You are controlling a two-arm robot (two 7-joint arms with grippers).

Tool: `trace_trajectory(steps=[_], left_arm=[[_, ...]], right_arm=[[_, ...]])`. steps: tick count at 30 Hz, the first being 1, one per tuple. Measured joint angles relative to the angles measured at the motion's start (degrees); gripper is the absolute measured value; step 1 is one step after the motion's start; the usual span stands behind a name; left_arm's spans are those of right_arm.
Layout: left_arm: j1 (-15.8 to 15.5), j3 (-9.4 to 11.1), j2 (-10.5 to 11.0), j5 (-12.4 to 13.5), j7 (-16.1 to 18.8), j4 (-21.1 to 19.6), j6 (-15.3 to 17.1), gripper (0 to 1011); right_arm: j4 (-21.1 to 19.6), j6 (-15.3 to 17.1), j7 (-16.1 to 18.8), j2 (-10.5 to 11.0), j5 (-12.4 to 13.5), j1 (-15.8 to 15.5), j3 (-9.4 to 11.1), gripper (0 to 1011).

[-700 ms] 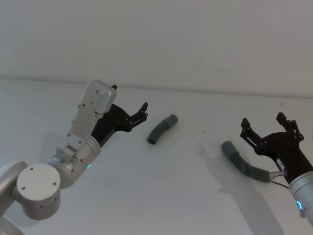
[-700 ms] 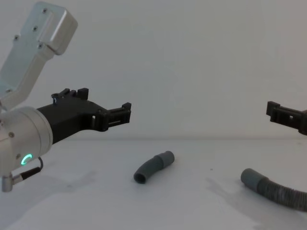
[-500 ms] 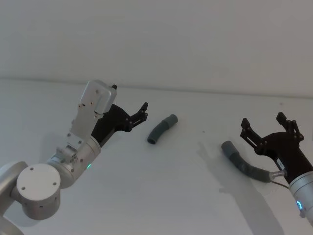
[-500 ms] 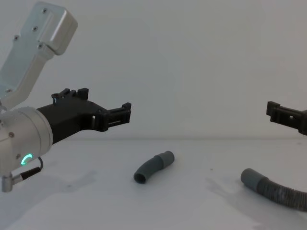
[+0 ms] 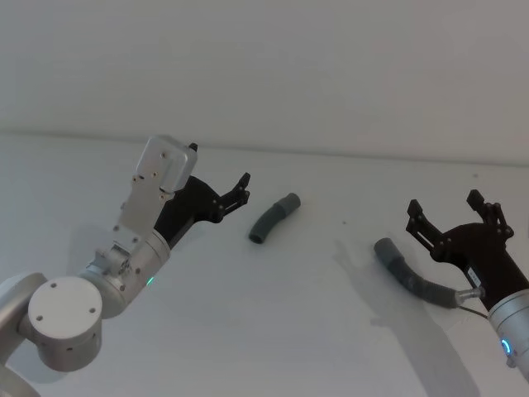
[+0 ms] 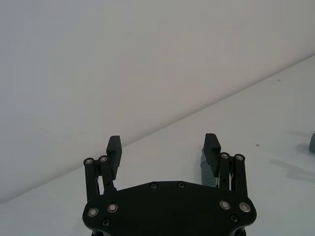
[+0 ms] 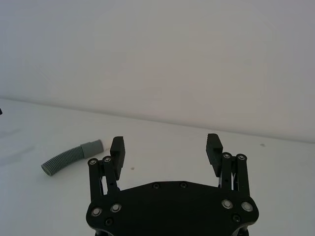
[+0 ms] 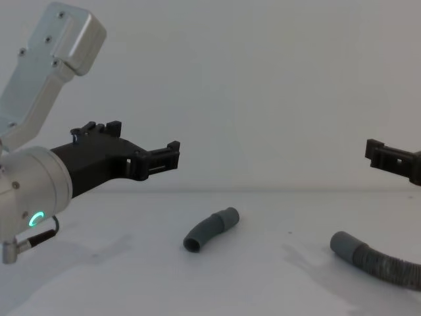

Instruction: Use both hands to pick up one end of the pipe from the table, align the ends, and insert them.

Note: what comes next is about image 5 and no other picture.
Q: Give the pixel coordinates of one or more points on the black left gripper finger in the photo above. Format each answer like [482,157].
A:
[237,203]
[241,185]

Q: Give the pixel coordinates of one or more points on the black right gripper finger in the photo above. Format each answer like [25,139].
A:
[423,231]
[492,215]

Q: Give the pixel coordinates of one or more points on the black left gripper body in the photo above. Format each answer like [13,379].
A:
[186,207]

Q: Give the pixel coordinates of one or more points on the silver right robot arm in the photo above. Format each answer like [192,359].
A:
[512,331]

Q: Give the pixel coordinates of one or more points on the white table cloth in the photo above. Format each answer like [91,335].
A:
[256,314]

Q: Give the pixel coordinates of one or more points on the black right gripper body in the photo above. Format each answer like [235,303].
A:
[483,252]

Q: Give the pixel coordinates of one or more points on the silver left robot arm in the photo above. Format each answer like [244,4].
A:
[66,306]

